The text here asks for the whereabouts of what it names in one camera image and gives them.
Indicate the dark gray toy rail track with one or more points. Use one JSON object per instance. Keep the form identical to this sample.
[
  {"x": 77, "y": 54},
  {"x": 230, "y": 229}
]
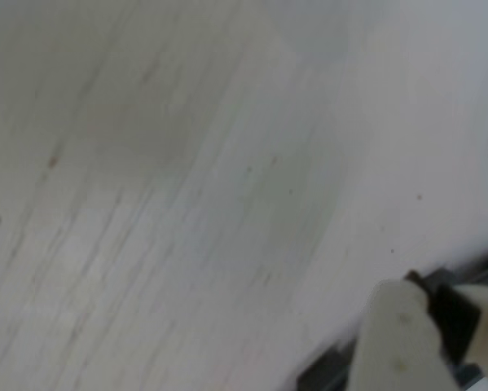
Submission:
[{"x": 323, "y": 372}]

